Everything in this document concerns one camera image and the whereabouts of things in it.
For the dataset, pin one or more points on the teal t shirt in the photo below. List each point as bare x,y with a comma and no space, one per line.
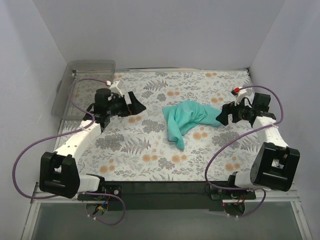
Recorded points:
185,116

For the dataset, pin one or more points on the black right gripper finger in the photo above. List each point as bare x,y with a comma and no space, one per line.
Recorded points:
222,119
228,109

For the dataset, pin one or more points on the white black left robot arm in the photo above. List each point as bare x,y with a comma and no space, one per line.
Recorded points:
59,174

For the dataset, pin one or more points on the clear plastic bin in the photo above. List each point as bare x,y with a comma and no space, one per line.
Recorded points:
78,86

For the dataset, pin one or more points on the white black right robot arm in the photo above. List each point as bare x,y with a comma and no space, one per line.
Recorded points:
275,165

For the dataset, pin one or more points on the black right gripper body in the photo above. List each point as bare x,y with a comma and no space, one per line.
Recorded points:
232,114

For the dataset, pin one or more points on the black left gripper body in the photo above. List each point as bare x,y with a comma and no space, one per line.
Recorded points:
127,106

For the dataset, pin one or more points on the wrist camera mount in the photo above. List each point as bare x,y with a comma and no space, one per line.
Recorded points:
239,94
115,87

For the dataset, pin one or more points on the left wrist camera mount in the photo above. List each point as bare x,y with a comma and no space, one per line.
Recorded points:
115,87

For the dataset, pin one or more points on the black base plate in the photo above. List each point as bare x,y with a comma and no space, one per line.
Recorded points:
172,195

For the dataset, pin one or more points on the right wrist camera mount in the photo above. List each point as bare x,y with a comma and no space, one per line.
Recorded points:
239,94

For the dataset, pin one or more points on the aluminium frame rail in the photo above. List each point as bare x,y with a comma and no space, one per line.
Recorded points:
167,211

